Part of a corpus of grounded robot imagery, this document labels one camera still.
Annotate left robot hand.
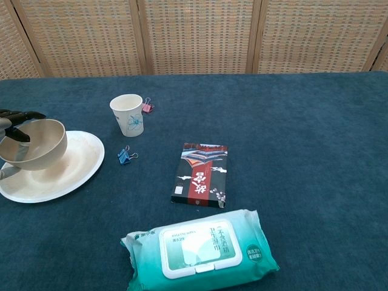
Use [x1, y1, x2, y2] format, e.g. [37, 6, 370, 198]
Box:
[0, 109, 48, 180]

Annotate beige bowl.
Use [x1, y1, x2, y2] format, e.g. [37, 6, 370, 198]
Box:
[0, 118, 68, 172]

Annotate paper cup with blue flower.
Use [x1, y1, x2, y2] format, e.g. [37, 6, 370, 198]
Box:
[109, 93, 145, 138]

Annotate white oval plate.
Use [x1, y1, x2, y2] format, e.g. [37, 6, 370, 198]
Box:
[0, 130, 106, 204]

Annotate blue binder clip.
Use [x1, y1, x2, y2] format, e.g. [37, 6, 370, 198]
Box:
[117, 145, 140, 166]

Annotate pink binder clip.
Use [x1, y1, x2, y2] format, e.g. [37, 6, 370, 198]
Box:
[141, 97, 155, 115]

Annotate black red printed box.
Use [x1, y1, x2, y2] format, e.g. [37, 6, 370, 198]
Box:
[170, 142, 229, 210]

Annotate woven bamboo folding screen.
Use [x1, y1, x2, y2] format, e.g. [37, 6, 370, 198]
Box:
[0, 0, 388, 81]

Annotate teal wet wipes pack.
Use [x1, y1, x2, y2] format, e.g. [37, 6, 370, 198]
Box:
[120, 208, 280, 291]

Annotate dark teal table cloth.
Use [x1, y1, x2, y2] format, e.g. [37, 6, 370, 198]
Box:
[0, 70, 388, 291]

